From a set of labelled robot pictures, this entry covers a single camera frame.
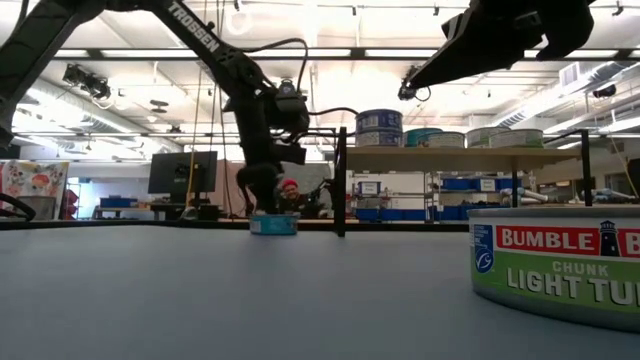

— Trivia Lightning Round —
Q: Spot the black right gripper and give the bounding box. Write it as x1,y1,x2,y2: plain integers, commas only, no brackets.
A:
407,0,596,91

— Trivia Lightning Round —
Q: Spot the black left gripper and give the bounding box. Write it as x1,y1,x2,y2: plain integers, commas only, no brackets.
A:
235,142,308,217

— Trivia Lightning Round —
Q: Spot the silver pull-tab lid can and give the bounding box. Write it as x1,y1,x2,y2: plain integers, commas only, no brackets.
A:
418,131,467,149
355,108,404,133

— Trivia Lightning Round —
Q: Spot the wooden shelf board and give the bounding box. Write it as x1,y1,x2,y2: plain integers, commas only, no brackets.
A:
344,146,584,175

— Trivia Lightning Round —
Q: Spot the person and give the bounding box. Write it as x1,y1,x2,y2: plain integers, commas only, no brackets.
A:
276,177,334,219

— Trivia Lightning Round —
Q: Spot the black computer monitor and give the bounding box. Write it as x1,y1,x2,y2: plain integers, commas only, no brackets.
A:
147,150,219,221

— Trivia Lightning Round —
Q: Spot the blue table mat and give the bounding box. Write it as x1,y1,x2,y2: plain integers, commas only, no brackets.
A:
0,229,640,360

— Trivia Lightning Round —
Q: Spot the colourful floral poster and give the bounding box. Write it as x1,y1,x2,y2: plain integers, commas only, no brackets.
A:
0,159,70,221

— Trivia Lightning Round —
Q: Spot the small black ceiling camera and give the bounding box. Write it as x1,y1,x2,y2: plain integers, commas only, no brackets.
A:
397,64,432,103

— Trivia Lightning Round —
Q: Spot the black shelf left post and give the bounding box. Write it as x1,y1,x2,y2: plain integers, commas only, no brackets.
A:
333,126,348,238

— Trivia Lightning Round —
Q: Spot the yellow hanging cable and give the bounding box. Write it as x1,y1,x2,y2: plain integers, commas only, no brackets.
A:
185,64,203,206

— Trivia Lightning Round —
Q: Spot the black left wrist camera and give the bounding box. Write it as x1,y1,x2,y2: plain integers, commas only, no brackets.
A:
269,78,312,137

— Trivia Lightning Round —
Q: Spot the black metal frame stand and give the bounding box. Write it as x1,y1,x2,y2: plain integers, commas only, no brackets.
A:
256,125,339,221

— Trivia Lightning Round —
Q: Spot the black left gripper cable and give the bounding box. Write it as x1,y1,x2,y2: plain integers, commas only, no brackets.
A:
242,37,359,117

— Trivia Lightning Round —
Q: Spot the black table frame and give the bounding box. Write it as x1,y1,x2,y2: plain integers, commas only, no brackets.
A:
0,192,471,233

